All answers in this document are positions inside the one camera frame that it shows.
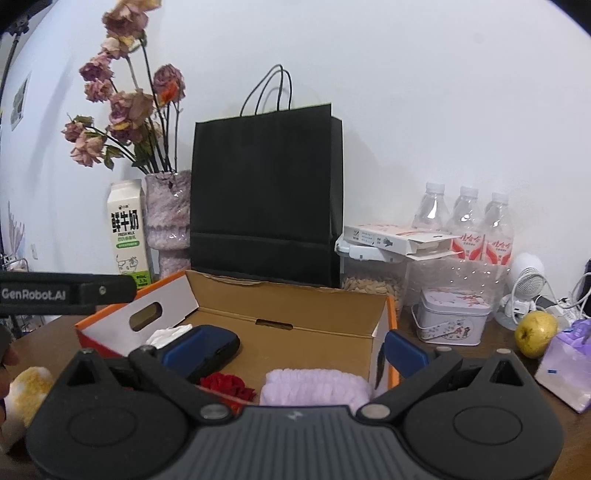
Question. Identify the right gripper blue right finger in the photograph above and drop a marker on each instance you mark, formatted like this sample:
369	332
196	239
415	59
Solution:
423	374

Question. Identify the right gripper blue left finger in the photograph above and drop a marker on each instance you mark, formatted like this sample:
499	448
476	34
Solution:
195	403

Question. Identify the navy blue pouch case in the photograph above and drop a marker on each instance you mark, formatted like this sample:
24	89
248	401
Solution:
205	349

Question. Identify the red green ribbon flower clip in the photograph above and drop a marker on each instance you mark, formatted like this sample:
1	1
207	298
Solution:
230	389

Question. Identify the yellow white plush toy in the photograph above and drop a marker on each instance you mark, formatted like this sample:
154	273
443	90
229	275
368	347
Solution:
27	392

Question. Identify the lilac fluffy towel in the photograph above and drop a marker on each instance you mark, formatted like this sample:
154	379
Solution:
314	387

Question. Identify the white cloth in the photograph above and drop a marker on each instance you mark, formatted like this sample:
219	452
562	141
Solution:
162	337

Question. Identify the person left hand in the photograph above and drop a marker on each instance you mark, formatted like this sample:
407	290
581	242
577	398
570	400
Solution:
8	357

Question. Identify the small white tin box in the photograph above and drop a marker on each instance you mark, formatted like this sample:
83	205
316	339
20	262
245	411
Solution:
448	317

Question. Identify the middle clear water bottle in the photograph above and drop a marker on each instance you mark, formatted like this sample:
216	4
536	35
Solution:
465	223

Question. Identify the clear water bottle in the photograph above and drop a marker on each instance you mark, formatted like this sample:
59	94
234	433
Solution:
433	213
465	223
499	240

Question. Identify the clear plastic food container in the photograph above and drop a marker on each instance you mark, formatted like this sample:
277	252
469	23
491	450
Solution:
367	269

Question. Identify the red cardboard pumpkin box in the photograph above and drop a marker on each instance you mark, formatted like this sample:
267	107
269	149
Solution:
281	326

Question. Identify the yellow green apple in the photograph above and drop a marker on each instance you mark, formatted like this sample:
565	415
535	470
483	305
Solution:
535	332

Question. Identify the flat white carton box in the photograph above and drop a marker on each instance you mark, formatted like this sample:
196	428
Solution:
411	243

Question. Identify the white green milk carton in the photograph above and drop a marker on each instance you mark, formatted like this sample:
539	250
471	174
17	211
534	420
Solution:
125	210

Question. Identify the small white desk fan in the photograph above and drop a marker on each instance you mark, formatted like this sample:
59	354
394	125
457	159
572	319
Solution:
525	281

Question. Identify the purple white gift bag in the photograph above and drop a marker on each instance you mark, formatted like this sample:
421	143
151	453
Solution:
565	368

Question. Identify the left clear water bottle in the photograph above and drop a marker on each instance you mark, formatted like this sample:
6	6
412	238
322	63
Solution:
433	213

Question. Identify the right clear water bottle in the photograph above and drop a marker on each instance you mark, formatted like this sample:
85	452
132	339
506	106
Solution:
499	240

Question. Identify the black paper shopping bag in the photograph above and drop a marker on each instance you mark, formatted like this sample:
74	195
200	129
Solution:
267	196

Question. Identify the dried pink rose bouquet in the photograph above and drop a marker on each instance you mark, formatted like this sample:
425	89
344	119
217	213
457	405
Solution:
144	104

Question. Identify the black studio light stand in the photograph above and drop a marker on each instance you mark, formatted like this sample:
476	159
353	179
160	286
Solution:
19	26

